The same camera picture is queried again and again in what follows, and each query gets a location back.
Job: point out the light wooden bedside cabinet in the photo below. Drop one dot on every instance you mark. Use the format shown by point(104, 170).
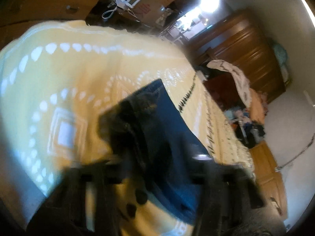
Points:
point(269, 180)

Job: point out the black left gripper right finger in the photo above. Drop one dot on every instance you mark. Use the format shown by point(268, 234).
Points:
point(228, 202)

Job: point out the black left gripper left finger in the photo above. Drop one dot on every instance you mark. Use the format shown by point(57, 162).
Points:
point(63, 211)

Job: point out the brown wooden dresser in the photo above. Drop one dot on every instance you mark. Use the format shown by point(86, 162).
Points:
point(18, 15)

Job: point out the white patterned draped cloth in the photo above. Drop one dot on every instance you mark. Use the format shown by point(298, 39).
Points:
point(240, 80)

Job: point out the dark wooden wardrobe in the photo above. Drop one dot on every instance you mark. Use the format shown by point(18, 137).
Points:
point(239, 40)

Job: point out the dark blue denim pants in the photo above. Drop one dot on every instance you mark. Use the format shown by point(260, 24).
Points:
point(147, 130)

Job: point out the yellow patterned bedspread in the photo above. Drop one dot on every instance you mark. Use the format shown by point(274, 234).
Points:
point(59, 77)

